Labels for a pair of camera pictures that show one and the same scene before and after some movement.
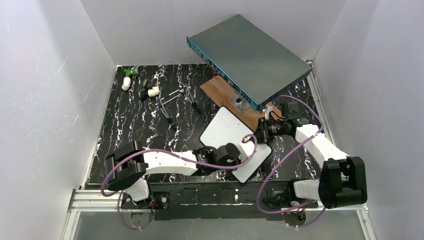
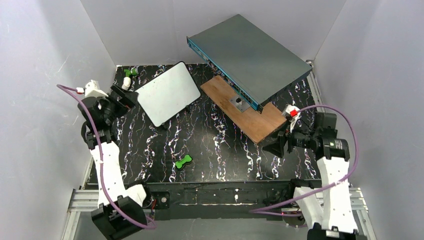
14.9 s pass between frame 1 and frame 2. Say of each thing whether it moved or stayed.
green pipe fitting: stayed
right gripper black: moved
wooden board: stayed
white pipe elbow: stayed
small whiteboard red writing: moved
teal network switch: stayed
